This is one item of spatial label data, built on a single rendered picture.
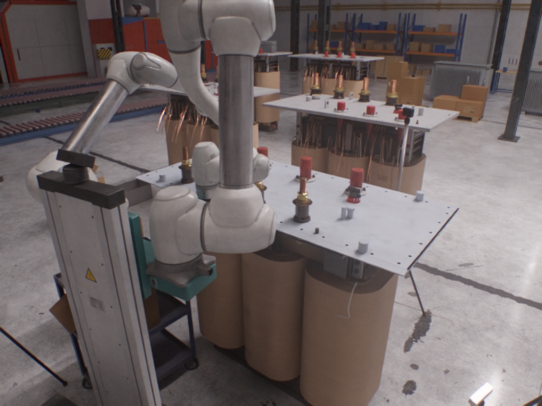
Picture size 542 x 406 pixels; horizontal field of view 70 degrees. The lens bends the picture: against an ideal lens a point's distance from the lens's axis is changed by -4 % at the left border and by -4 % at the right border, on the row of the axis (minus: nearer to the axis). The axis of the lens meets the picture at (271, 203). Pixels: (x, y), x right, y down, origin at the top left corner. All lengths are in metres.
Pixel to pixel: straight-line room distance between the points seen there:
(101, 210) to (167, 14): 0.57
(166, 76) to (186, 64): 0.54
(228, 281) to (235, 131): 1.51
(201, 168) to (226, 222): 0.36
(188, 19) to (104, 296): 0.90
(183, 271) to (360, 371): 1.27
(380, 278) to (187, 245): 1.12
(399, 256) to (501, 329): 2.20
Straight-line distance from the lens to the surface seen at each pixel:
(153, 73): 1.76
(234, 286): 2.55
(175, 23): 1.20
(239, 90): 1.14
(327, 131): 3.81
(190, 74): 1.28
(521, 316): 3.99
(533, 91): 13.55
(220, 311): 2.68
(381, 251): 1.69
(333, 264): 1.93
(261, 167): 1.44
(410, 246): 1.76
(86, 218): 1.31
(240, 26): 1.14
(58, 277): 2.62
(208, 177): 1.48
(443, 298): 3.92
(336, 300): 1.97
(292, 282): 2.18
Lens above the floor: 2.20
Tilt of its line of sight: 24 degrees down
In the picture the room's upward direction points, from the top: straight up
